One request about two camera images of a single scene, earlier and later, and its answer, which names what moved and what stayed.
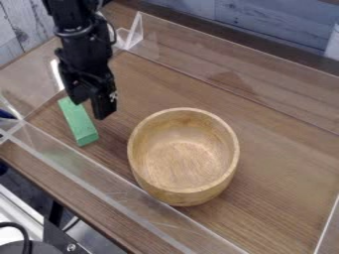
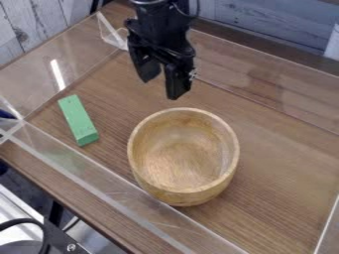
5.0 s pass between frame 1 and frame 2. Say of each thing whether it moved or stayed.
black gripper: moved
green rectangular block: stayed
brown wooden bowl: stayed
